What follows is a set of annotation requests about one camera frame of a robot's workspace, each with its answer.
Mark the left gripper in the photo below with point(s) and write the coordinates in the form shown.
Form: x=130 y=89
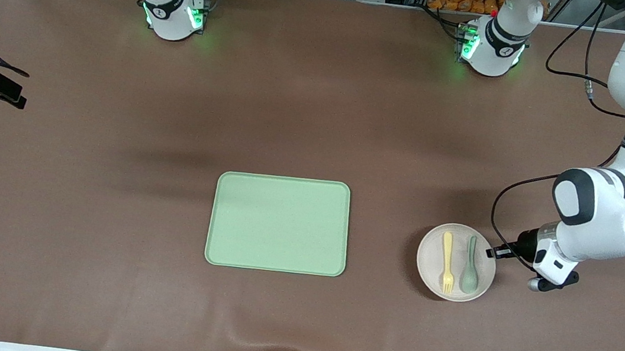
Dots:
x=525 y=242

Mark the yellow plastic fork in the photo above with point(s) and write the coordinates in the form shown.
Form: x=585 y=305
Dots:
x=447 y=257

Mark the beige round plate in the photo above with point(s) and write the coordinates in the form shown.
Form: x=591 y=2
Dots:
x=430 y=261

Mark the pale green plastic spoon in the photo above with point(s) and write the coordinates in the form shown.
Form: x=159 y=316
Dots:
x=468 y=278

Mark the brown table mat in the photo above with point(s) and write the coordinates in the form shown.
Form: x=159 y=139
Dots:
x=106 y=204

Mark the light green rectangular tray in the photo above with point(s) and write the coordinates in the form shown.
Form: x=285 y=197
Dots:
x=279 y=223

